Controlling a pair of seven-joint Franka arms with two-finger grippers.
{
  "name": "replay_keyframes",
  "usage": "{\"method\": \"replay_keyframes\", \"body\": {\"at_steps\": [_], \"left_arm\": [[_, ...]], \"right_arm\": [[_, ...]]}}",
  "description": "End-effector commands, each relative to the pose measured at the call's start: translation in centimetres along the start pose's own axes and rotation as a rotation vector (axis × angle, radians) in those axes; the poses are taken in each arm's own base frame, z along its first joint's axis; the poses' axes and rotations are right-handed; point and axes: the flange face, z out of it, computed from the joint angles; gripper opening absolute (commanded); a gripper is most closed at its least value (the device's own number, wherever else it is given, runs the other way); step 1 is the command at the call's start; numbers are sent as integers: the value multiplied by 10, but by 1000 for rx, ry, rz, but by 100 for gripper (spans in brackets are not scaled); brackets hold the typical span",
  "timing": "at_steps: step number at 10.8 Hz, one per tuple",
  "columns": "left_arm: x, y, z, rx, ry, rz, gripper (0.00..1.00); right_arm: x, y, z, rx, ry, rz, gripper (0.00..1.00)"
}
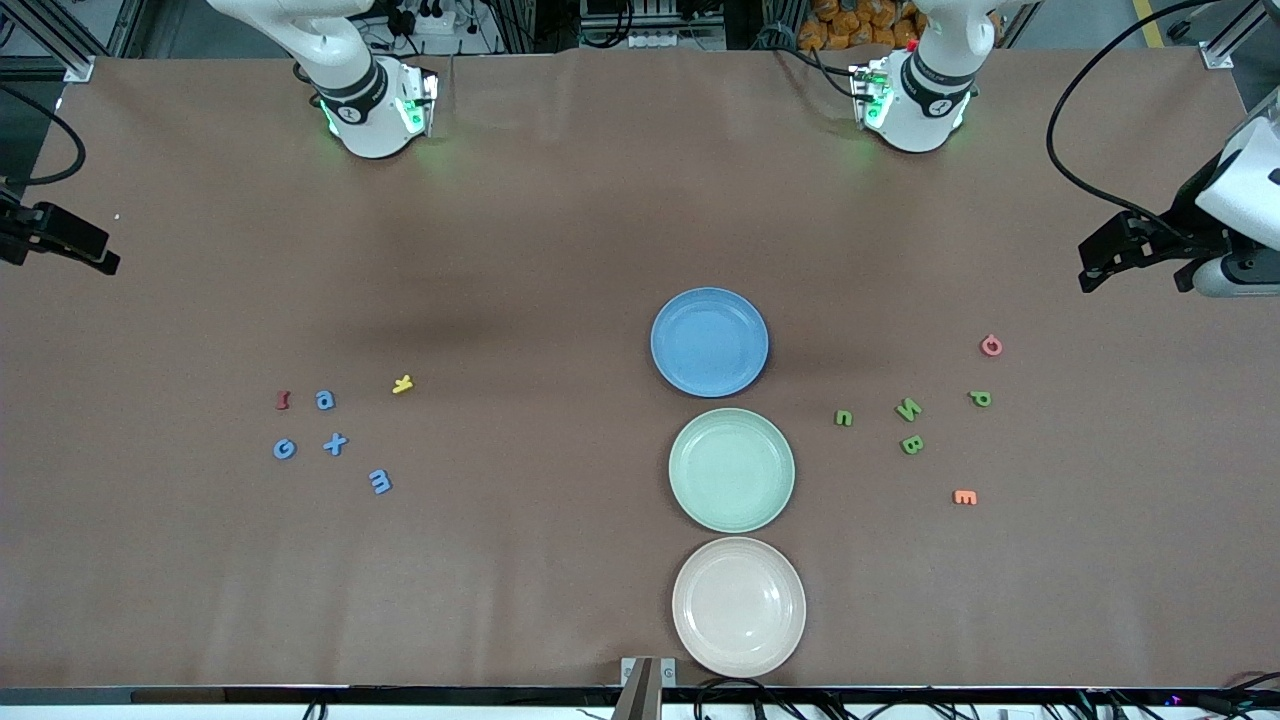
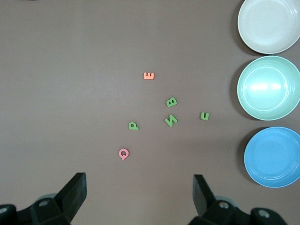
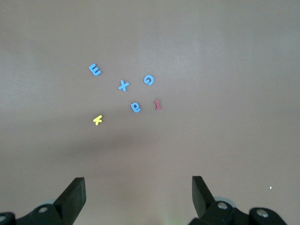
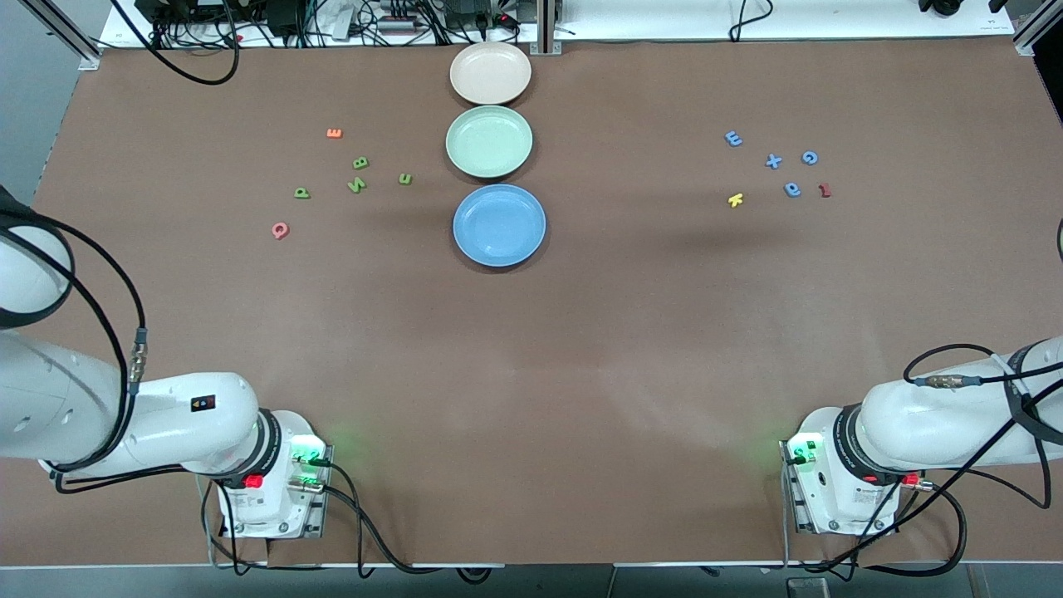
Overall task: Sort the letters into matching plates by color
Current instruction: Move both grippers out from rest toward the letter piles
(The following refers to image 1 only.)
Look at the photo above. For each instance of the aluminium frame post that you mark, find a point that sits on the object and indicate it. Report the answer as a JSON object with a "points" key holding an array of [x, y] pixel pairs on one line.
{"points": [[1218, 55], [78, 68]]}

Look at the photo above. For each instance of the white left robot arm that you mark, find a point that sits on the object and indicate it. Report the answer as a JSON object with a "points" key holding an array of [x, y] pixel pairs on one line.
{"points": [[915, 120]]}

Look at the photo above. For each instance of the blue plate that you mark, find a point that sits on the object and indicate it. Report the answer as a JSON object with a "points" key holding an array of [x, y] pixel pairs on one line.
{"points": [[710, 345]]}

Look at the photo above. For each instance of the black table edge rail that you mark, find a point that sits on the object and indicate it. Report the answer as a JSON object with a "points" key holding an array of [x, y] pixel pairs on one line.
{"points": [[400, 694]]}

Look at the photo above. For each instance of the pile of orange objects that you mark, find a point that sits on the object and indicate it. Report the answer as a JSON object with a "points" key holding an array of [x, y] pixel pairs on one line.
{"points": [[850, 20]]}

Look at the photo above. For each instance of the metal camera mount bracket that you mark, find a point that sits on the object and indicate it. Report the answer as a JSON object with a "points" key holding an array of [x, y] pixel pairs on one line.
{"points": [[640, 690]]}

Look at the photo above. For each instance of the green foam letter P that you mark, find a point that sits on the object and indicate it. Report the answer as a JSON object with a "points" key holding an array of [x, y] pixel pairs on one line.
{"points": [[981, 399]]}

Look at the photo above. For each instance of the blue foam letter a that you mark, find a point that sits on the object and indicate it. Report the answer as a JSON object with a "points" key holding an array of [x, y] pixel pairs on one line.
{"points": [[318, 400]]}

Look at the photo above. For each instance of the blue foam letter X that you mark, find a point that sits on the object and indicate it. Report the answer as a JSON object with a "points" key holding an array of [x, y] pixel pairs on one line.
{"points": [[335, 445]]}

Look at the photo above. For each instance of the beige plate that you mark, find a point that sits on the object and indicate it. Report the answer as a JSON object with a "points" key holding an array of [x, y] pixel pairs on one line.
{"points": [[739, 607]]}

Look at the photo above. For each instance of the green foam letter B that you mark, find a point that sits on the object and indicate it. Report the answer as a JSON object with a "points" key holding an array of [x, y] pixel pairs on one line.
{"points": [[912, 445]]}

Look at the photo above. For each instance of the blue foam letter G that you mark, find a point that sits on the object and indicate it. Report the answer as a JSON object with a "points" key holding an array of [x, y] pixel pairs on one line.
{"points": [[277, 449]]}

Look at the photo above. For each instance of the white power strip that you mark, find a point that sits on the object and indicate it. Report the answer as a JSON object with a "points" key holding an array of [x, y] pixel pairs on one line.
{"points": [[435, 20], [675, 40]]}

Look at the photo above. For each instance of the green foam letter N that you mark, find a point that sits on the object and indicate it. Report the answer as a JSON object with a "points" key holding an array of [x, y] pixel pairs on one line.
{"points": [[909, 410]]}

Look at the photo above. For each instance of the yellow foam letter Y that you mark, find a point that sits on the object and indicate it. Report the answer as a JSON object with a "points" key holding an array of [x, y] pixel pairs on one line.
{"points": [[402, 385]]}

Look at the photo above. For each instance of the pink foam letter Q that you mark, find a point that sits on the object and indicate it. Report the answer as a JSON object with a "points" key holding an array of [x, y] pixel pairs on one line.
{"points": [[983, 346]]}

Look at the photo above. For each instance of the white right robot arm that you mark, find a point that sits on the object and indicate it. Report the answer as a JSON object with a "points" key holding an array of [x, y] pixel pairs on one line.
{"points": [[370, 120]]}

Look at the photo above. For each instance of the green plate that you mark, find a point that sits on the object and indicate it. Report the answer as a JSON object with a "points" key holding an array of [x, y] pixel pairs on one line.
{"points": [[732, 470]]}

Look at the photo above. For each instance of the blue foam letter E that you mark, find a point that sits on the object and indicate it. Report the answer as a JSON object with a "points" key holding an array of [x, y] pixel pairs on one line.
{"points": [[380, 482]]}

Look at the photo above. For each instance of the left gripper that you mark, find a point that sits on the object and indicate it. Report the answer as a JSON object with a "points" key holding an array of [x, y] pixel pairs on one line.
{"points": [[1183, 232]]}

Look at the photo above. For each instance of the brown table cover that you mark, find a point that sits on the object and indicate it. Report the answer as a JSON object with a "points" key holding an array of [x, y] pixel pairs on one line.
{"points": [[500, 550]]}

